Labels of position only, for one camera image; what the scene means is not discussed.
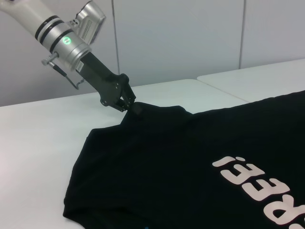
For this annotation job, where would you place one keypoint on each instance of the black shirt with FREE print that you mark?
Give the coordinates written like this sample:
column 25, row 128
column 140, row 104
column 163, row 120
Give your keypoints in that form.
column 190, row 155

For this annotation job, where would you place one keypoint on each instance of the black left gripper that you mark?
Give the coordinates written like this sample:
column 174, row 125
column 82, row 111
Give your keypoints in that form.
column 104, row 83

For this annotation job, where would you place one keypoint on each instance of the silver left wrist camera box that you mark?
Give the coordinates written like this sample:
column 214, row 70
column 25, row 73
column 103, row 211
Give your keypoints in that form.
column 93, row 21

